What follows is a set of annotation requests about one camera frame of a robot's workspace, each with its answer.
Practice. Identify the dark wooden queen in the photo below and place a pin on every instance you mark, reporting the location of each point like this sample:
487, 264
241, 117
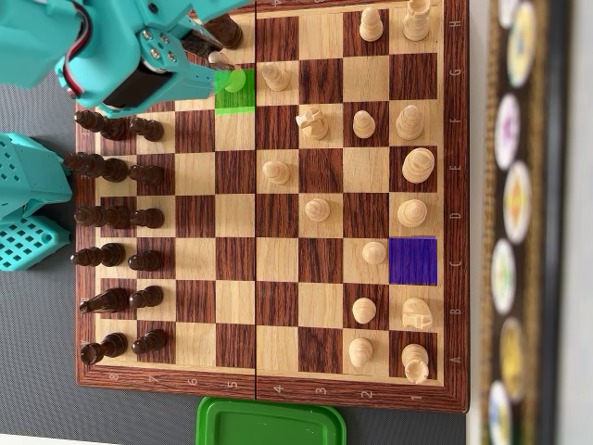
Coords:
111, 217

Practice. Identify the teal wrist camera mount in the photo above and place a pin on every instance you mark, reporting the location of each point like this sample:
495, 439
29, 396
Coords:
208, 5

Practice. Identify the light wooden pawn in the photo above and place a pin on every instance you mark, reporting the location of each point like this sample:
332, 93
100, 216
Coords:
361, 352
364, 309
276, 76
318, 210
372, 25
277, 171
374, 253
364, 124

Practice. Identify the dark wooden rook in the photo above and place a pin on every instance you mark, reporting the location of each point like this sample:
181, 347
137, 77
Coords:
109, 345

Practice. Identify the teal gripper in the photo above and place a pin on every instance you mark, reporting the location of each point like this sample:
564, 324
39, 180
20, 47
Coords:
159, 50

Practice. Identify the black medallion game box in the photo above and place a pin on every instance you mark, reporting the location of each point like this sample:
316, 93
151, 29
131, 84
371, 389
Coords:
523, 139

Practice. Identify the dark wooden king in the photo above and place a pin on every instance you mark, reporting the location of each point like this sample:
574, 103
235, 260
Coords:
106, 168

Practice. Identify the light wooden queen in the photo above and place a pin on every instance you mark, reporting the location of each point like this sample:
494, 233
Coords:
412, 213

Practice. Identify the light wooden rook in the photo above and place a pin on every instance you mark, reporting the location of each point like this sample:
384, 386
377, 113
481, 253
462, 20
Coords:
417, 23
414, 361

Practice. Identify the wooden chessboard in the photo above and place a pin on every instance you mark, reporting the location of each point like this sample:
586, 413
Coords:
278, 259

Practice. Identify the dark wooden bishop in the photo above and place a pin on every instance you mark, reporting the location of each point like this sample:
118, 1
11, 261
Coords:
109, 255
109, 127

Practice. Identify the dark grey mat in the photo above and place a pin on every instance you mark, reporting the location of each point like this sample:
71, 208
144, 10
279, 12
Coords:
37, 324

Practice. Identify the light wooden knight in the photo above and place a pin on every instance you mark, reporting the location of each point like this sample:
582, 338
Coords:
417, 313
314, 123

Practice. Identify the green plastic lid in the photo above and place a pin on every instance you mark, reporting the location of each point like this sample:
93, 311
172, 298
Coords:
273, 424

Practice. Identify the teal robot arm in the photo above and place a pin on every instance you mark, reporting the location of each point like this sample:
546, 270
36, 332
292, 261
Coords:
32, 41

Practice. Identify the light wooden bishop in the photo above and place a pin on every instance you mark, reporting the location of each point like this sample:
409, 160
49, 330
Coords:
409, 123
234, 80

